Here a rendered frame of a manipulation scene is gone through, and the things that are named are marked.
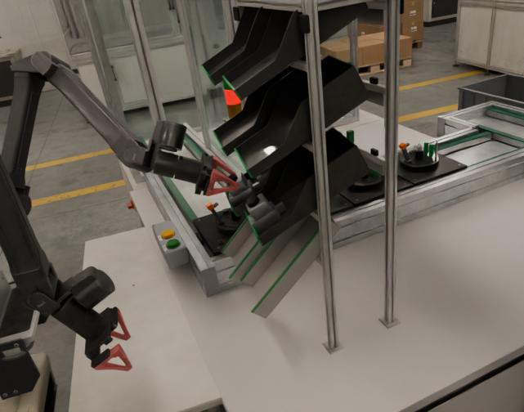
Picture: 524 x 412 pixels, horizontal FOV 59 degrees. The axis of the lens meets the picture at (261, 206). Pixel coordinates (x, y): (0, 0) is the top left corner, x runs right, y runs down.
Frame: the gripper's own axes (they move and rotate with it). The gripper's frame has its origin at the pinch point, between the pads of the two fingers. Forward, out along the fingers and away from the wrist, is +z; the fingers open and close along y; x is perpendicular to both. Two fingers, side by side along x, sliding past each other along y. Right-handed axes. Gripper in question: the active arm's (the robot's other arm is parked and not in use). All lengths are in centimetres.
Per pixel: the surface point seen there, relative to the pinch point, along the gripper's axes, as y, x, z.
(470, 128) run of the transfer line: 81, -10, 105
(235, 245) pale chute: 4.9, 22.3, 7.0
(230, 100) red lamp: 48.6, -2.8, -1.2
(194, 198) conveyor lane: 60, 44, -3
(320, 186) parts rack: -19.8, -14.3, 13.0
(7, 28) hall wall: 763, 229, -322
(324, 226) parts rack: -20.6, -5.9, 17.2
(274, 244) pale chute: -7.6, 10.2, 13.0
